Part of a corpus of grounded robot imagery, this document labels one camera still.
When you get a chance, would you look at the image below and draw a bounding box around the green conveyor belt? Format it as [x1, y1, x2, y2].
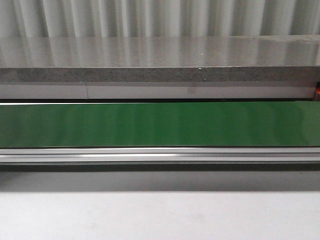
[0, 101, 320, 172]

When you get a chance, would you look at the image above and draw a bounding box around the grey speckled stone counter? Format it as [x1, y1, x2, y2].
[0, 35, 320, 102]

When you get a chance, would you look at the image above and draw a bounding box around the red plastic tray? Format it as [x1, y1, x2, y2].
[313, 82, 320, 102]

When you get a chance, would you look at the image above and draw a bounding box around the white corrugated curtain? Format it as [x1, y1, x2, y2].
[0, 0, 320, 38]

